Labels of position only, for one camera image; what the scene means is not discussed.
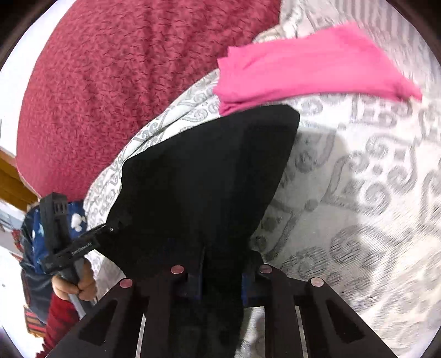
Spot black pants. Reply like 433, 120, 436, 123
100, 104, 300, 357

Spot red sleeve forearm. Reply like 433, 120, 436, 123
36, 294, 79, 358

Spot left hand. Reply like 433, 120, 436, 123
52, 259, 97, 301

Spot blue star patterned cloth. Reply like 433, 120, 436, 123
20, 200, 87, 321

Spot white grey patterned bedsheet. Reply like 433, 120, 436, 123
82, 0, 441, 358

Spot red textured blanket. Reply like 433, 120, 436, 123
17, 1, 281, 201

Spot folded pink garment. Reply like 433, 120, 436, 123
214, 23, 422, 116

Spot wooden bed frame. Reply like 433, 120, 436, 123
0, 149, 37, 212

